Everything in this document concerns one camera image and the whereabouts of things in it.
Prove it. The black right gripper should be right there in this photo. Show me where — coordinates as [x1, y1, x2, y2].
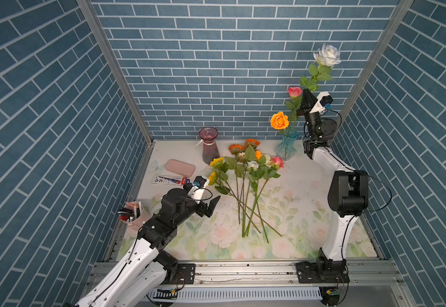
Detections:
[296, 94, 321, 144]

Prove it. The pink rose tall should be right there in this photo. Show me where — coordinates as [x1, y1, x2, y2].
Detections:
[285, 87, 303, 123]

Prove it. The orange yellow rose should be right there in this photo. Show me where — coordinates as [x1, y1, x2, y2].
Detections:
[270, 111, 290, 133]

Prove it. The white rose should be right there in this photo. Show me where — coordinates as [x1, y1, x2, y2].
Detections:
[236, 161, 259, 237]
[300, 44, 342, 92]

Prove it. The orange gerbera flower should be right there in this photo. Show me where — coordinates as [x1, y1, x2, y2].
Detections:
[244, 139, 261, 150]
[228, 144, 245, 156]

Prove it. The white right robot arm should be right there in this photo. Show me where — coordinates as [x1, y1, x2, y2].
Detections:
[296, 88, 369, 284]

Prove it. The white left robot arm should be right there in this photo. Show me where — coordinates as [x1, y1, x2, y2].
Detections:
[74, 187, 220, 306]

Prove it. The yellow sunflower lower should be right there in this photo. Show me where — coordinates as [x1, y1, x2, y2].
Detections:
[208, 171, 218, 185]

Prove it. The yellow sunflower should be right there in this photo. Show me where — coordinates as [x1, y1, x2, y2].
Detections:
[208, 171, 218, 185]
[210, 157, 225, 170]

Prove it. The yellow sunflower upper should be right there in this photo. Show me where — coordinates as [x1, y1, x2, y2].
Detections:
[210, 157, 225, 170]

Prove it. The purple glass vase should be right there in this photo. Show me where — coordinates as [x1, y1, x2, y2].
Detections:
[199, 127, 220, 165]

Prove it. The beige gerbera flower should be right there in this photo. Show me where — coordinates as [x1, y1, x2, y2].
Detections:
[237, 152, 248, 164]

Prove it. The blue glass vase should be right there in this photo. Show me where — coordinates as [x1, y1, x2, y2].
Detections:
[276, 127, 299, 161]

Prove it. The floral table mat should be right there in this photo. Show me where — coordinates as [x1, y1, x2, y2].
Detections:
[116, 180, 377, 262]

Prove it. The glue stick package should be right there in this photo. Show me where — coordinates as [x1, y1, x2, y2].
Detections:
[151, 175, 190, 185]

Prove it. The pink rose small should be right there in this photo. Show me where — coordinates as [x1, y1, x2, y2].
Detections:
[247, 155, 284, 243]

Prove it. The pink pen cup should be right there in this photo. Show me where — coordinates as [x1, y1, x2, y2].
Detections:
[118, 202, 151, 230]

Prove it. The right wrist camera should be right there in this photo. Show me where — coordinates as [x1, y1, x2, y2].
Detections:
[310, 92, 333, 115]

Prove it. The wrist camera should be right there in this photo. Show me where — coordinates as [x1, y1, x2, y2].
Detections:
[183, 176, 209, 203]
[310, 92, 333, 115]

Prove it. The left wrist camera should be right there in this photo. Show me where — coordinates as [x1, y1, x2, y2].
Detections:
[183, 176, 209, 203]

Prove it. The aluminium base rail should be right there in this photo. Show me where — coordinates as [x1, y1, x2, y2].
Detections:
[77, 254, 405, 306]

